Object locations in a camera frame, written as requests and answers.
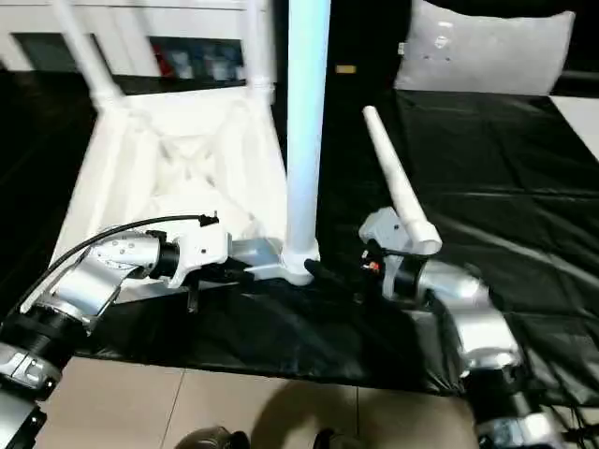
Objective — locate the white plastic table top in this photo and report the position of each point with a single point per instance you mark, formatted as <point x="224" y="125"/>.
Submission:
<point x="187" y="154"/>

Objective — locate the white plastic table leg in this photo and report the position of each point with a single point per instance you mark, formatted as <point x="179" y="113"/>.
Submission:
<point x="398" y="173"/>
<point x="89" y="56"/>
<point x="259" y="47"/>
<point x="306" y="117"/>

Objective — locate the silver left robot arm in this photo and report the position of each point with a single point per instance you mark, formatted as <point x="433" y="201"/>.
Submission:
<point x="98" y="276"/>

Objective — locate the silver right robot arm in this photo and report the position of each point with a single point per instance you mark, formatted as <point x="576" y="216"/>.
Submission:
<point x="477" y="318"/>

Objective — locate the black mat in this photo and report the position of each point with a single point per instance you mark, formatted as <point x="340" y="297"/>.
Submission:
<point x="491" y="187"/>

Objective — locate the small beige label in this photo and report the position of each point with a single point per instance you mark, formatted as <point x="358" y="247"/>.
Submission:
<point x="346" y="69"/>

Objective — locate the dark blue cabinet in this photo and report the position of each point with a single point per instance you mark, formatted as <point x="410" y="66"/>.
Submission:
<point x="355" y="37"/>

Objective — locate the grey cushion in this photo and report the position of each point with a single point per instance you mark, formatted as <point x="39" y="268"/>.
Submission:
<point x="482" y="51"/>

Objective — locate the white board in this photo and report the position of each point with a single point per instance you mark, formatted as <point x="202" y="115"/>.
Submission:
<point x="578" y="126"/>

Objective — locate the white cabinet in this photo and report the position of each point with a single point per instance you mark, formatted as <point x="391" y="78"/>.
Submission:
<point x="131" y="28"/>

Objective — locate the black bar red light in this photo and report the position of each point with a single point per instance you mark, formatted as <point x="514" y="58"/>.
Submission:
<point x="580" y="80"/>

